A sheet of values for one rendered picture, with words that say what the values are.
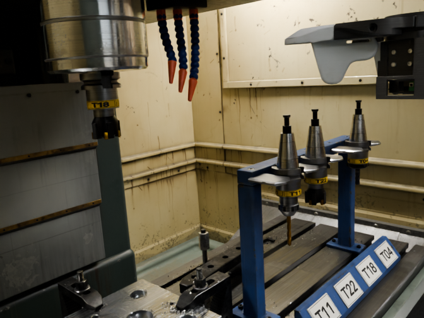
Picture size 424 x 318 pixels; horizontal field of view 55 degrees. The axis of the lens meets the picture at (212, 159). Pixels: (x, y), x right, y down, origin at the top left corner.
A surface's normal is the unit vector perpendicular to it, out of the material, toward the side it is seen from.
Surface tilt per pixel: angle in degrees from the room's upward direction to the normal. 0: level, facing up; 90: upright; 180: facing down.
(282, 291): 0
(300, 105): 90
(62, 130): 90
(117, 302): 0
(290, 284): 0
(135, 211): 90
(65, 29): 90
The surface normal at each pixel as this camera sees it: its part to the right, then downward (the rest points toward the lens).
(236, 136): -0.68, 0.18
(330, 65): -0.23, 0.21
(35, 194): 0.74, 0.09
